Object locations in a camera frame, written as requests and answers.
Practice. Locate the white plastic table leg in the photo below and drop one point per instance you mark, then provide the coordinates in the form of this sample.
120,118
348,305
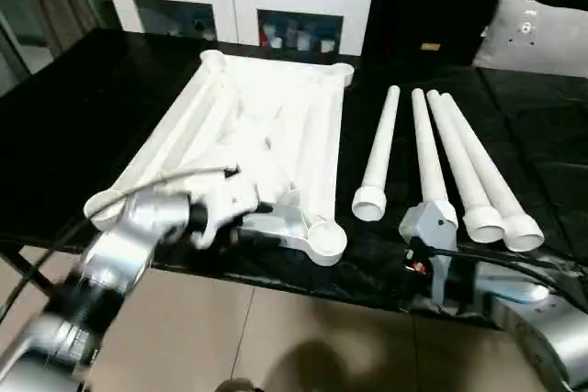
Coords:
482,167
379,148
452,158
425,144

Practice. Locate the black table support leg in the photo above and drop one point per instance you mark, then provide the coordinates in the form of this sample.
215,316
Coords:
32,272

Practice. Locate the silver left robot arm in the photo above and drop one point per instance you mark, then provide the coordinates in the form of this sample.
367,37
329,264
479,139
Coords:
119,245

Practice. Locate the grey cushion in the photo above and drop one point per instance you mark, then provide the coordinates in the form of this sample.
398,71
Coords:
542,34

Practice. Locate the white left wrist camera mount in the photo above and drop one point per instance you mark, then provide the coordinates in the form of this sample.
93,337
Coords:
229,199

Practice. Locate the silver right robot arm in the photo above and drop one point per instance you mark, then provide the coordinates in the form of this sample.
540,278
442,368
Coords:
542,318

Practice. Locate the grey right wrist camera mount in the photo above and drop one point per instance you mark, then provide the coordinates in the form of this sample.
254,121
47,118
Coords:
427,227

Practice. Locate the black work mat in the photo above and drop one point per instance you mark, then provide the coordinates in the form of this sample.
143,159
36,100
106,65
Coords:
92,112

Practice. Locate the white plastic table top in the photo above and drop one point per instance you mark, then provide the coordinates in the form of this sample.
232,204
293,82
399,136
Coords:
275,126

